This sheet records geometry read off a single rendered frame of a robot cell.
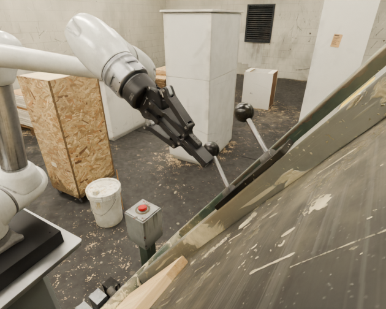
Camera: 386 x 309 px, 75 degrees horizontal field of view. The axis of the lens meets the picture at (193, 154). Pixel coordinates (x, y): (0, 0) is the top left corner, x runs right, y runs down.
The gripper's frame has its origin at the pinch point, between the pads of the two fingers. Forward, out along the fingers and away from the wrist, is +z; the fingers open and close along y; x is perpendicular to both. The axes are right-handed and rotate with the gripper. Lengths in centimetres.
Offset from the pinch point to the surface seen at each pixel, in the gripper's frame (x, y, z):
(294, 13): 777, -81, -186
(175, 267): -12.3, -16.3, 14.4
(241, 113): 1.7, 12.4, 1.7
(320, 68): 353, -49, -9
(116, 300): -13, -57, 12
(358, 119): -4.1, 26.0, 14.2
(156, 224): 22, -69, 2
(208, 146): 2.2, 1.1, 0.8
